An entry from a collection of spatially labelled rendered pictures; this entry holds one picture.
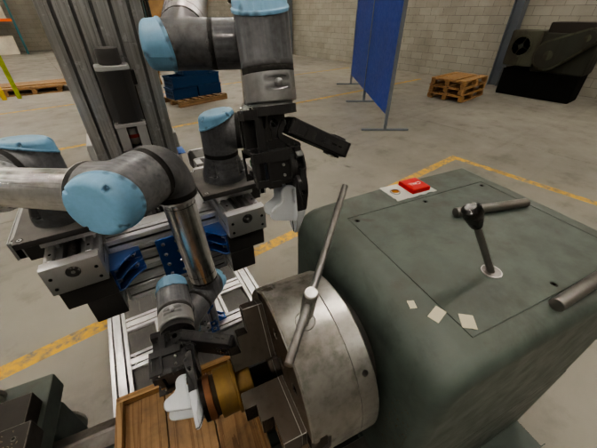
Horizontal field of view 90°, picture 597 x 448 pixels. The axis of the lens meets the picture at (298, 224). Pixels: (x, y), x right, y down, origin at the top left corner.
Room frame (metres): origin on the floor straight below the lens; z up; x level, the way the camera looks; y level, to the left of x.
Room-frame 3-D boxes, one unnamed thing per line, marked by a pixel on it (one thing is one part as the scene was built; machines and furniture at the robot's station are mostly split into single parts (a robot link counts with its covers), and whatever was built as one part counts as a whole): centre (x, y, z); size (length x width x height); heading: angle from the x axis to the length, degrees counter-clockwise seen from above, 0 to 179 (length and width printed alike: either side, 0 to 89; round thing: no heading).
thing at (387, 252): (0.52, -0.36, 1.06); 0.59 x 0.48 x 0.39; 115
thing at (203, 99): (7.29, 2.38, 0.39); 1.20 x 0.80 x 0.79; 136
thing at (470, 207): (0.40, -0.28, 1.38); 0.04 x 0.03 x 0.05; 115
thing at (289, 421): (0.22, 0.03, 1.09); 0.12 x 0.11 x 0.05; 25
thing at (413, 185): (0.73, -0.32, 1.26); 0.06 x 0.06 x 0.02; 25
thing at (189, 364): (0.29, 0.20, 1.10); 0.09 x 0.02 x 0.05; 24
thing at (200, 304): (0.50, 0.30, 0.98); 0.11 x 0.08 x 0.11; 164
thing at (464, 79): (7.73, -3.83, 0.22); 1.25 x 0.86 x 0.44; 131
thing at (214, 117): (0.99, 0.26, 1.33); 0.13 x 0.12 x 0.14; 100
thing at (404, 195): (0.71, -0.30, 1.23); 0.13 x 0.08 x 0.06; 115
